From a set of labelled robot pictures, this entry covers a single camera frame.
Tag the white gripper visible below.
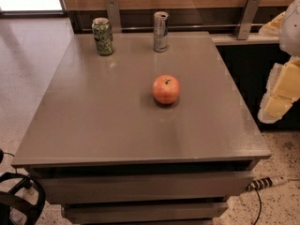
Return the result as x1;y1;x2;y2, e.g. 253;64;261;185
258;0;300;124

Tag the green soda can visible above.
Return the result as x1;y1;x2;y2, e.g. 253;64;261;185
92;18;113;55

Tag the silver slim can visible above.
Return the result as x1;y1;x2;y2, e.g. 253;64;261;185
154;11;169;53

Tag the red apple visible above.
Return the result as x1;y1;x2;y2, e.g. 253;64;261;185
152;75;180;105

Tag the grey drawer cabinet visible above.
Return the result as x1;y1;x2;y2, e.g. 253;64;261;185
12;32;271;225

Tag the black office chair base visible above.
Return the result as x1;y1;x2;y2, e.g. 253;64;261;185
0;148;47;225

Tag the horizontal metal rail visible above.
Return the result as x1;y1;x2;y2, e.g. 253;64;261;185
121;23;263;32

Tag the striped black white cable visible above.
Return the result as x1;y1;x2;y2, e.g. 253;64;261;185
245;175;300;225

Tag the left metal bracket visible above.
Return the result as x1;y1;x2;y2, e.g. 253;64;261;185
105;0;122;33

